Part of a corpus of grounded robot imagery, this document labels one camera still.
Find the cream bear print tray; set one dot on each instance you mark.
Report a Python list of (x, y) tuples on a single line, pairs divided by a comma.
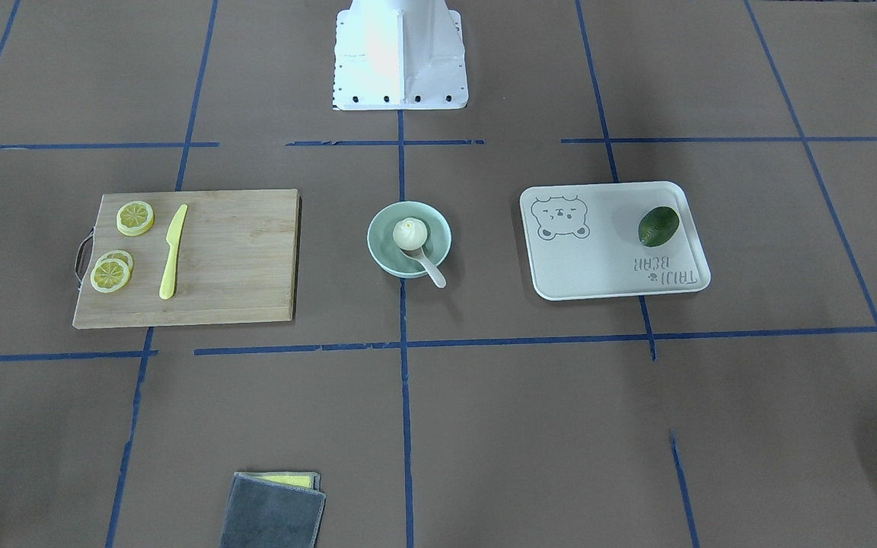
[(582, 242)]

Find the light green bowl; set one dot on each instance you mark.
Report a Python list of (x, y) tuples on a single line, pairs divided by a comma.
[(389, 256)]

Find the lemon slice near edge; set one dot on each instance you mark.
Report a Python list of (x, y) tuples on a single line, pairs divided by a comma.
[(110, 275)]

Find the bamboo cutting board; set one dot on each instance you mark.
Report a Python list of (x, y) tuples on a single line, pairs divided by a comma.
[(237, 261)]

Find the grey yellow folded cloth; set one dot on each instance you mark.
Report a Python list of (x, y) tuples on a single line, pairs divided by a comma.
[(273, 509)]

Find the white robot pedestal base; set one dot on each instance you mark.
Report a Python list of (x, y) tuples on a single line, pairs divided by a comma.
[(392, 55)]

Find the yellow plastic knife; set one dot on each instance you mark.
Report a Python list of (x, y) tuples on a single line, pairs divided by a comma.
[(173, 236)]

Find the white steamed bun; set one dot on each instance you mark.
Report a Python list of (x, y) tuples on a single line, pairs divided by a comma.
[(410, 234)]

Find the white ceramic spoon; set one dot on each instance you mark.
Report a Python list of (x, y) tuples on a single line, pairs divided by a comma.
[(430, 268)]

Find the hidden lemon slice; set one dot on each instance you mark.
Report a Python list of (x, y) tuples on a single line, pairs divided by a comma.
[(122, 255)]

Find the green lime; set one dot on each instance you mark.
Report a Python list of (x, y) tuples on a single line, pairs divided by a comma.
[(658, 226)]

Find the upper lemon slice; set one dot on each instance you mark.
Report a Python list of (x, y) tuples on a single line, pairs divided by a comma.
[(135, 218)]

